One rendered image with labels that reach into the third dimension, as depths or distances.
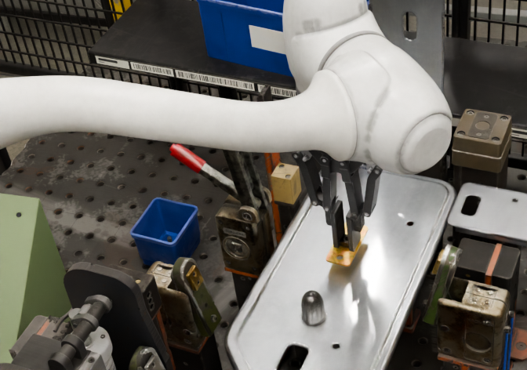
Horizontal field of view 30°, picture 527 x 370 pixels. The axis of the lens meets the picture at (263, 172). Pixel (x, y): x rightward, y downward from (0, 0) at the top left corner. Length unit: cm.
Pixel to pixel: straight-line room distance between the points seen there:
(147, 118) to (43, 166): 117
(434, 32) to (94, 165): 95
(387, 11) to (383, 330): 47
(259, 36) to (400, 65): 70
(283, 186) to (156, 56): 48
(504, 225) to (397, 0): 37
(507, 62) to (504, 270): 45
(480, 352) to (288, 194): 37
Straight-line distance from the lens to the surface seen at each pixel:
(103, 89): 108
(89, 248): 199
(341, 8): 114
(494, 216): 151
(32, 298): 171
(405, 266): 144
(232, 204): 148
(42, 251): 172
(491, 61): 177
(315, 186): 138
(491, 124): 158
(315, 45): 114
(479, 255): 148
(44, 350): 122
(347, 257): 142
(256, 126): 103
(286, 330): 137
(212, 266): 189
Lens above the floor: 205
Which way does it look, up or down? 41 degrees down
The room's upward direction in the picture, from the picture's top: 9 degrees counter-clockwise
